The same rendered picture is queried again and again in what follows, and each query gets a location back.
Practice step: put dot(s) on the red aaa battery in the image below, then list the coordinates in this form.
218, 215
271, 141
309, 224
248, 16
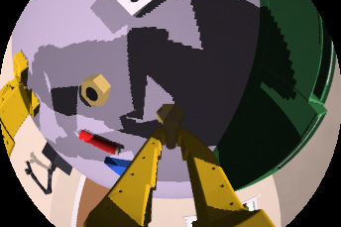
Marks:
99, 143

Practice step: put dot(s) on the green bin rack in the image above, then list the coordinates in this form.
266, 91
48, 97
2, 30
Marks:
278, 107

